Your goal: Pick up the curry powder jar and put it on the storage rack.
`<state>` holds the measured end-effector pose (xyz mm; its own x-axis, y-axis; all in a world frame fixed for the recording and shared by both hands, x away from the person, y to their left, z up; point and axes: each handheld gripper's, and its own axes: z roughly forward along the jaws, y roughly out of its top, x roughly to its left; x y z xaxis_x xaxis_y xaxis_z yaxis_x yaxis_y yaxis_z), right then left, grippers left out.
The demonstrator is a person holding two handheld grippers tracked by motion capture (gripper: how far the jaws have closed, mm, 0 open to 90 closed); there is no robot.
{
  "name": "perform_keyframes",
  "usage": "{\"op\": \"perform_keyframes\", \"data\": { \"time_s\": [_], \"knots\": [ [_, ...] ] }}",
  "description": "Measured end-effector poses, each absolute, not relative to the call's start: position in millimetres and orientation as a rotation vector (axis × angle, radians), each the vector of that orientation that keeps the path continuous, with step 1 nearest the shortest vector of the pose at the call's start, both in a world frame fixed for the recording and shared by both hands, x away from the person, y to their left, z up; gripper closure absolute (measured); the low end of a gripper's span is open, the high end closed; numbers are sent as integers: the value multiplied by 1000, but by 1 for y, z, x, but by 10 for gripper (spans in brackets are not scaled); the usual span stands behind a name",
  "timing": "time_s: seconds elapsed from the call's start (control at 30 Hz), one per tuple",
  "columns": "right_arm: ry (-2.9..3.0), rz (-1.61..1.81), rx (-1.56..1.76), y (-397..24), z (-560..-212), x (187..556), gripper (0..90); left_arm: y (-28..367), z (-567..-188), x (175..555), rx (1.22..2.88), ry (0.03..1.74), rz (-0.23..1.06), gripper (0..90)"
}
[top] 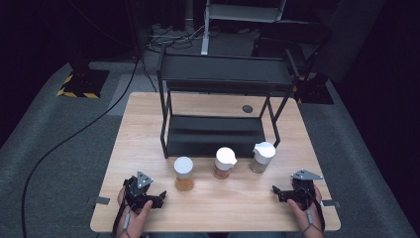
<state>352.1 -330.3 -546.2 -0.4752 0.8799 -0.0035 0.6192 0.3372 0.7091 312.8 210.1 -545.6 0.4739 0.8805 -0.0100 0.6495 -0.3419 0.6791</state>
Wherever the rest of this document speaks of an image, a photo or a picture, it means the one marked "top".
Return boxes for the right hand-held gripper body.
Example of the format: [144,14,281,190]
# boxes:
[289,169,324,203]

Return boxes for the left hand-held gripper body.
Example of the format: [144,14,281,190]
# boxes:
[123,170,155,210]

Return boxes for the orange spice jar lid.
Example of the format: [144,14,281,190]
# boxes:
[173,156,195,192]

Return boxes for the brown spice jar spouted lid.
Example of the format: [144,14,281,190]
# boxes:
[213,147,238,180]

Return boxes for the black two-tier metal rack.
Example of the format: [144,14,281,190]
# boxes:
[157,46,300,160]

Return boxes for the person's left hand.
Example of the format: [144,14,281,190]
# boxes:
[117,186,155,238]

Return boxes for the person's right hand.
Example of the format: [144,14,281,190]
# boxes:
[286,184,325,238]

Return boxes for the grey spice jar spouted lid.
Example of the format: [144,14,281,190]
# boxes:
[249,141,277,175]

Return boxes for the black stand base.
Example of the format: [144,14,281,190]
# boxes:
[292,72,335,105]

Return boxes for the black base with hazard stripes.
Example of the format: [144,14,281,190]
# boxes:
[55,67,111,99]

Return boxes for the white metal stand leg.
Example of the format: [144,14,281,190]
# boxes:
[200,0,213,57]

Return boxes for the grey desk top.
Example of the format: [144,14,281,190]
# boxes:
[207,0,287,24]

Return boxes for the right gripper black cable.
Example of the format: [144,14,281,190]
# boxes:
[296,184,327,233]

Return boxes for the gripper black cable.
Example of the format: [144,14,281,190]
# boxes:
[296,184,327,233]
[111,194,128,238]

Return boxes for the right gripper grey wrist cord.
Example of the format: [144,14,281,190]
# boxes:
[301,207,323,236]

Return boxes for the gripper grey wrist cord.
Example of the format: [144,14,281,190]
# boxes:
[301,207,323,236]
[120,211,134,238]

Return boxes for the grey table edge bracket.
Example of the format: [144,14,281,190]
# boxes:
[321,199,342,209]
[87,195,111,206]

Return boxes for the left gripper grey wrist cord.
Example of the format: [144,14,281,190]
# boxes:
[120,211,134,238]

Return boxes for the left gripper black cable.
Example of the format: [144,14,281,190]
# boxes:
[111,194,128,238]

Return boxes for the long black floor cable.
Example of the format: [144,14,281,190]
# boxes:
[21,56,141,238]

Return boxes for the bundle of floor cables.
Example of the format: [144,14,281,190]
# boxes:
[146,23,207,53]

